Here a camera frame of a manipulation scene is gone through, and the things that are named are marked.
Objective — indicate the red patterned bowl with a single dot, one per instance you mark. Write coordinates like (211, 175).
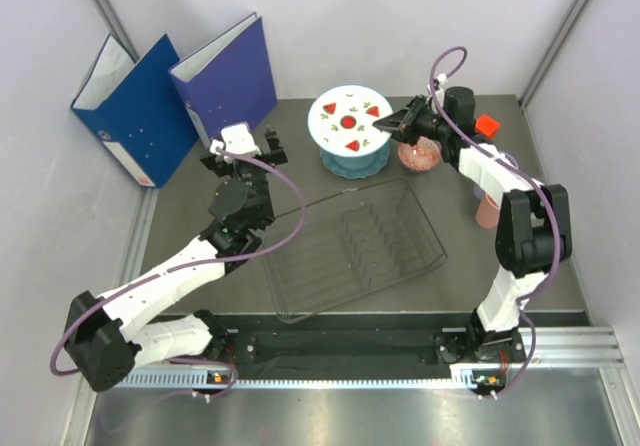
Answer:
(421, 157)

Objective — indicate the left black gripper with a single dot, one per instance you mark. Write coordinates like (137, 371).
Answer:
(224, 166)

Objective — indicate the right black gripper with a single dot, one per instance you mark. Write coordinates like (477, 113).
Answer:
(404, 122)

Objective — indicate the lilac plastic cup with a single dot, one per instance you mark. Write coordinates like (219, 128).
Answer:
(478, 191)

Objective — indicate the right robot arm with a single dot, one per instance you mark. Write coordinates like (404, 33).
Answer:
(533, 233)

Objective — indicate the red cube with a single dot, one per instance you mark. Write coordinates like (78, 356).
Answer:
(487, 126)

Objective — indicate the blue ring binder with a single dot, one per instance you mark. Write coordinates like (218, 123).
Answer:
(134, 109)

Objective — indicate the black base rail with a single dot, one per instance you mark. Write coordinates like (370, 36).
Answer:
(337, 339)

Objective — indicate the purple ring binder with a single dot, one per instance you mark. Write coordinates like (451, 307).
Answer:
(227, 81)

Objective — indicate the white plate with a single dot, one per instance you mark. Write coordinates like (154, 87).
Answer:
(340, 121)

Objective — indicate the black wire dish rack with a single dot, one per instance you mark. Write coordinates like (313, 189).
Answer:
(347, 246)

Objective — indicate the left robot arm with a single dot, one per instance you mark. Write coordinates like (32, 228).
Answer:
(110, 335)

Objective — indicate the teal plate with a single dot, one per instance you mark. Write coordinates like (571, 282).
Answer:
(356, 167)

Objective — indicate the pink plastic cup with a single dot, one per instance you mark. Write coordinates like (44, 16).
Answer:
(487, 214)

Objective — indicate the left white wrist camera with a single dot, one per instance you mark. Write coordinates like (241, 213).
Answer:
(235, 140)

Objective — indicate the grey cable duct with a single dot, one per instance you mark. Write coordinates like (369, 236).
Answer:
(202, 378)

